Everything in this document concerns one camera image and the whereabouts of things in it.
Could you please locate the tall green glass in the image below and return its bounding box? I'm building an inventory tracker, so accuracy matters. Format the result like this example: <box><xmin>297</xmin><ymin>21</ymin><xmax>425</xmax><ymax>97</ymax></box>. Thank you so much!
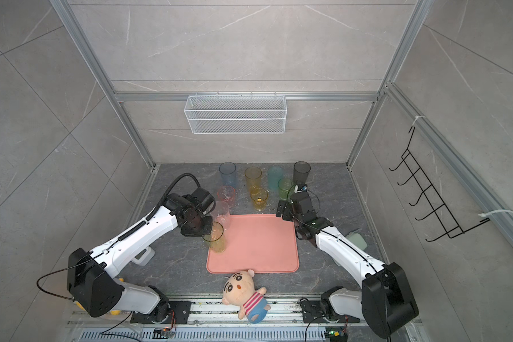
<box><xmin>203</xmin><ymin>222</ymin><xmax>227</xmax><ymax>254</ymax></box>

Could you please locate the pink plastic tray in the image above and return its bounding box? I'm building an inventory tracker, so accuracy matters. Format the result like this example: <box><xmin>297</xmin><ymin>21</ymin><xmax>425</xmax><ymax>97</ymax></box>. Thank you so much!
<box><xmin>207</xmin><ymin>215</ymin><xmax>299</xmax><ymax>274</ymax></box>

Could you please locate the tall blue glass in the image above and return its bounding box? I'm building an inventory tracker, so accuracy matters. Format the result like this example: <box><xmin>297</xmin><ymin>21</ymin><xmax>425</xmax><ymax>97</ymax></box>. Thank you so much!
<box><xmin>219</xmin><ymin>162</ymin><xmax>237</xmax><ymax>188</ymax></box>

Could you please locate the tall yellow glass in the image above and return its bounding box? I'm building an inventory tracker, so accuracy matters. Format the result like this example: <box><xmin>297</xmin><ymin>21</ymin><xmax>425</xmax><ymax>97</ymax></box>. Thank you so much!
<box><xmin>245</xmin><ymin>166</ymin><xmax>262</xmax><ymax>192</ymax></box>

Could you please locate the clear glass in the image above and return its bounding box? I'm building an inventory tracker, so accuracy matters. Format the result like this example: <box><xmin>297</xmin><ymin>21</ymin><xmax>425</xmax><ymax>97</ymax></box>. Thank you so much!
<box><xmin>210</xmin><ymin>201</ymin><xmax>231</xmax><ymax>230</ymax></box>

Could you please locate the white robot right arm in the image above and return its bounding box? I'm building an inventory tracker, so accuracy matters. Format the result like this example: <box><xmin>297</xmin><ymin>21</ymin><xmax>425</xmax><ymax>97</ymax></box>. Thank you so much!
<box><xmin>276</xmin><ymin>191</ymin><xmax>420</xmax><ymax>339</ymax></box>

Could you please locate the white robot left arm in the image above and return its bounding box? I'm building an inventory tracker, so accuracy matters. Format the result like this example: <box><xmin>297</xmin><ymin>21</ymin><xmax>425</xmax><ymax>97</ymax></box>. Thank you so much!
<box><xmin>67</xmin><ymin>188</ymin><xmax>215</xmax><ymax>321</ymax></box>

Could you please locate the short green glass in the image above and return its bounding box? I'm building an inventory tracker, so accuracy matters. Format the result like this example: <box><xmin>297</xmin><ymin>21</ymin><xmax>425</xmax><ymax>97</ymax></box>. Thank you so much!
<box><xmin>277</xmin><ymin>177</ymin><xmax>294</xmax><ymax>200</ymax></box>

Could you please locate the short pink glass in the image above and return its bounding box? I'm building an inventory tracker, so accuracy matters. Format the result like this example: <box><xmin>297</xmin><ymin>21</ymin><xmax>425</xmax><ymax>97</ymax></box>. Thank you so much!
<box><xmin>217</xmin><ymin>185</ymin><xmax>237</xmax><ymax>207</ymax></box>

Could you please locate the dark grey glass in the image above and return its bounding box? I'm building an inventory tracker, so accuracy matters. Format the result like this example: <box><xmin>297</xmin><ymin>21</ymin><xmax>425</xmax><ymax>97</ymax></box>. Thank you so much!
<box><xmin>293</xmin><ymin>161</ymin><xmax>312</xmax><ymax>185</ymax></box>

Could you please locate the short yellow glass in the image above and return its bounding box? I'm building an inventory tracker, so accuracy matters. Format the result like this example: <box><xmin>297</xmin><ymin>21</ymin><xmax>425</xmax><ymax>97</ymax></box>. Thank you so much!
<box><xmin>250</xmin><ymin>187</ymin><xmax>269</xmax><ymax>212</ymax></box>

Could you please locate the teal dimpled glass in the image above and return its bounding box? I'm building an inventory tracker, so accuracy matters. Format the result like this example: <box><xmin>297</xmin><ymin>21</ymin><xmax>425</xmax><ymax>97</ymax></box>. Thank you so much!
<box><xmin>267</xmin><ymin>166</ymin><xmax>284</xmax><ymax>192</ymax></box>

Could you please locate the pale green box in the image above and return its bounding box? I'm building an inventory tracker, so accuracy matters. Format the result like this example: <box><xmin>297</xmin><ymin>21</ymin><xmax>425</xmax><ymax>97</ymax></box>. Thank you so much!
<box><xmin>346</xmin><ymin>232</ymin><xmax>368</xmax><ymax>252</ymax></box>

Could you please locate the white digital clock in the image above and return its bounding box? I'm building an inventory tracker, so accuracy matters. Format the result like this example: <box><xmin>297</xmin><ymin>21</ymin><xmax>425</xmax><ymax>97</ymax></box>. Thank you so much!
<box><xmin>131</xmin><ymin>247</ymin><xmax>155</xmax><ymax>266</ymax></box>

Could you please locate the boy plush doll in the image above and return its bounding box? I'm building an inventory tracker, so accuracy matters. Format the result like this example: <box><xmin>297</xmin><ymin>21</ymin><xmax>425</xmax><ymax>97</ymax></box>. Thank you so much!
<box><xmin>222</xmin><ymin>269</ymin><xmax>271</xmax><ymax>323</ymax></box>

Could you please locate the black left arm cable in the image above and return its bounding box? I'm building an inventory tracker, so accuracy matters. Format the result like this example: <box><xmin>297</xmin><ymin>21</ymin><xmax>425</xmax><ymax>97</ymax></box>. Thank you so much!
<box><xmin>144</xmin><ymin>172</ymin><xmax>202</xmax><ymax>221</ymax></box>

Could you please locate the white wire mesh basket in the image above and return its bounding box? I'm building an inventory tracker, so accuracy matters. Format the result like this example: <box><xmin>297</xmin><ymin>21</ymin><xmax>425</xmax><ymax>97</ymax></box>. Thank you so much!
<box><xmin>184</xmin><ymin>95</ymin><xmax>288</xmax><ymax>135</ymax></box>

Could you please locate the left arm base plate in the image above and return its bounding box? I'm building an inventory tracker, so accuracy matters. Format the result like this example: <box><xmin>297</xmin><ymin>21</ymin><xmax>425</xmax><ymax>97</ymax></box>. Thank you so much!
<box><xmin>131</xmin><ymin>301</ymin><xmax>192</xmax><ymax>324</ymax></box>

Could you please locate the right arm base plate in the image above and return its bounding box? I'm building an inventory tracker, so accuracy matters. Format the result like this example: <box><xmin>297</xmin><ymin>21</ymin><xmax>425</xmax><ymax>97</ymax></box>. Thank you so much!
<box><xmin>299</xmin><ymin>298</ymin><xmax>339</xmax><ymax>323</ymax></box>

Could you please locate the aluminium rail at front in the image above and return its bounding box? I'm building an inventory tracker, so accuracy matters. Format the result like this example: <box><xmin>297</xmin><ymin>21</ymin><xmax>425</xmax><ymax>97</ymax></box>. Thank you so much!
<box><xmin>66</xmin><ymin>294</ymin><xmax>424</xmax><ymax>342</ymax></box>

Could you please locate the black wire hook rack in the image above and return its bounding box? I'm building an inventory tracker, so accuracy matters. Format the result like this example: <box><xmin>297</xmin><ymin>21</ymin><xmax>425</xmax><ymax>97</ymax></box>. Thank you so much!
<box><xmin>388</xmin><ymin>127</ymin><xmax>491</xmax><ymax>243</ymax></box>

